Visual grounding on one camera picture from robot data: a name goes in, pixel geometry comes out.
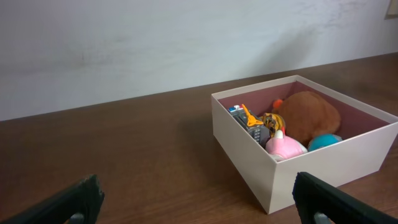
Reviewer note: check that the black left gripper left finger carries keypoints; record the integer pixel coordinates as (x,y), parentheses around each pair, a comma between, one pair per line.
(78,203)

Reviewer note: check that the blue toy ball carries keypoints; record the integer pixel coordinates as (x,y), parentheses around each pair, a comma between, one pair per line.
(323,141)

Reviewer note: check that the white pink duck toy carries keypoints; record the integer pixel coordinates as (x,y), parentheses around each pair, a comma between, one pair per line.
(282,147)

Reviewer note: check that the brown plush toy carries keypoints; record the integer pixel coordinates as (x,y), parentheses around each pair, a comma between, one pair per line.
(308,115)

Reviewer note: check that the yellow round plastic toy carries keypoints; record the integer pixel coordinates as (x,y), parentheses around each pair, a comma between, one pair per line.
(273,122)

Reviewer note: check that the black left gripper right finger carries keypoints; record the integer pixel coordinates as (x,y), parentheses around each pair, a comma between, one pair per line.
(319,202)

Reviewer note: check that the white cardboard box pink inside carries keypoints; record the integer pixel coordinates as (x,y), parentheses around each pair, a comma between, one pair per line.
(367,133)

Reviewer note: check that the grey red toy truck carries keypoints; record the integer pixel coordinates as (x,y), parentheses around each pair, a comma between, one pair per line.
(251,123)

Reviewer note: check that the beige wall fixture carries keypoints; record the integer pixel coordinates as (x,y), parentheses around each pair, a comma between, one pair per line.
(392,10)

